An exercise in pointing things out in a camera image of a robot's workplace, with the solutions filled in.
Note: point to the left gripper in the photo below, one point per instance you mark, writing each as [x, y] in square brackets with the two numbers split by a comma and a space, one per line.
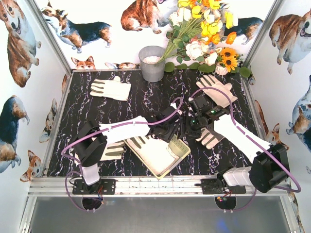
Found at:
[171, 126]

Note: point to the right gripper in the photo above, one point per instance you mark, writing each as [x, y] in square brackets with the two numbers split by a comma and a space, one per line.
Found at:
[192, 129]

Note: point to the white glove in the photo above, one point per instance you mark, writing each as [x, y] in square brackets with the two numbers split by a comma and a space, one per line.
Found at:
[154, 153]
[209, 138]
[113, 89]
[214, 94]
[113, 151]

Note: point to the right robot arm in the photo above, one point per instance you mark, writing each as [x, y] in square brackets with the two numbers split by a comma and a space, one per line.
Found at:
[269, 164]

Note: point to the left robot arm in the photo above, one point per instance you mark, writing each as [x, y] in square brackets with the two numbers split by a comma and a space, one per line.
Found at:
[91, 141]

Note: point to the pale green storage basket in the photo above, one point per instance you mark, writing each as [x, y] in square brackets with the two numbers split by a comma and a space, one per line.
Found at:
[179, 148]

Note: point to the sunflower pot white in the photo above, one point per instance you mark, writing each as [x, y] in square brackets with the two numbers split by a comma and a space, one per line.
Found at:
[228, 61]

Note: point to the grey bucket with gravel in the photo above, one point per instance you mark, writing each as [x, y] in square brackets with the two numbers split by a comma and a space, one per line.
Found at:
[151, 66]

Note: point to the artificial flower bouquet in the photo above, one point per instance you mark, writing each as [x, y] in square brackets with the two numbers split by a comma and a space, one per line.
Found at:
[196, 28]

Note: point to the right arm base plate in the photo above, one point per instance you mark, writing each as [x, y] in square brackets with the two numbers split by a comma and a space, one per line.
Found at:
[211, 186]

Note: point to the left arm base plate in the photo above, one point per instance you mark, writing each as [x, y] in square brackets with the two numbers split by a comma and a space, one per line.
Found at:
[103, 186]

